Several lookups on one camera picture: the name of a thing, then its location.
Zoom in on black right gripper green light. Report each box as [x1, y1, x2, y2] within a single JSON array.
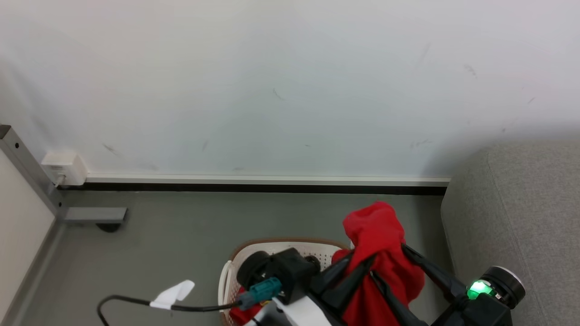
[[370, 244, 527, 326]]

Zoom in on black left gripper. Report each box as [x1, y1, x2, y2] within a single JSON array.
[[236, 247, 377, 318]]

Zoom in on red clothing item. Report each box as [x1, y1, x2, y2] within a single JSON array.
[[229, 201, 426, 326]]

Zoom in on white perforated laundry basket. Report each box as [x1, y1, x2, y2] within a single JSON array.
[[218, 239, 353, 326]]

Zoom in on white skirting strip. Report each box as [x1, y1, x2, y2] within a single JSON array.
[[85, 174, 452, 188]]

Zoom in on grey fabric sofa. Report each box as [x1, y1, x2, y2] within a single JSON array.
[[440, 141, 580, 326]]

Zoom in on white partition panel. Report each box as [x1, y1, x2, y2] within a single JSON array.
[[0, 149, 57, 314]]

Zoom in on teal cable connector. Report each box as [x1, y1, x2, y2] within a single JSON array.
[[237, 277, 283, 311]]

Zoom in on white paper cable tag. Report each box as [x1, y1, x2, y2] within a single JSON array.
[[149, 279, 196, 311]]

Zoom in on thin black cable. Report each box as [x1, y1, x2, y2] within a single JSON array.
[[97, 295, 242, 326]]

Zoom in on white wall socket box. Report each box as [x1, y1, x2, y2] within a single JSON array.
[[41, 151, 88, 187]]

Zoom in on grey metal frame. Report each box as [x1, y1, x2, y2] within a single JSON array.
[[0, 124, 128, 233]]

